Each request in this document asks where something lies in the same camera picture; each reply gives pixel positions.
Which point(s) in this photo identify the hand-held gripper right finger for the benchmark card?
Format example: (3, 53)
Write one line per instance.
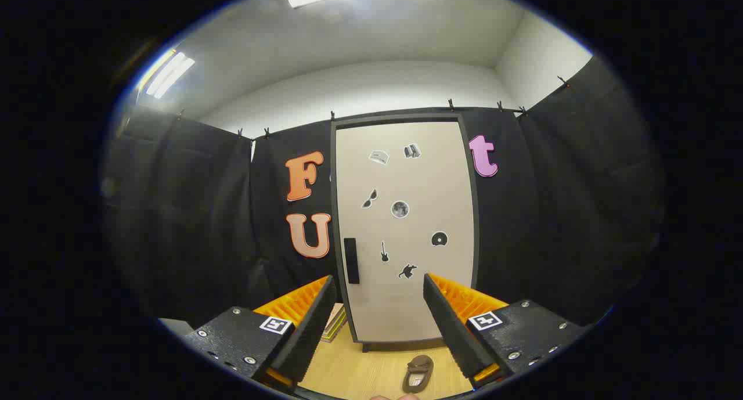
(453, 324)

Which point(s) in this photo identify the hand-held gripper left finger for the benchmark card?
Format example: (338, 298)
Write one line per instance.
(305, 330)

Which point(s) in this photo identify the brown fuzzy shoe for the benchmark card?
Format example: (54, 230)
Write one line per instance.
(419, 372)

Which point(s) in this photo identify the beige shoe cabinet door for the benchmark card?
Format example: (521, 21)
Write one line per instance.
(406, 179)

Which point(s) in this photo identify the dark grey shoe cabinet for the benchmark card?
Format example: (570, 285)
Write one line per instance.
(400, 117)

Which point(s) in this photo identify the stack of books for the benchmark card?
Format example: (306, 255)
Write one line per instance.
(336, 324)

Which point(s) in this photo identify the black backdrop cloth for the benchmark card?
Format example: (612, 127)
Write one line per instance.
(580, 214)

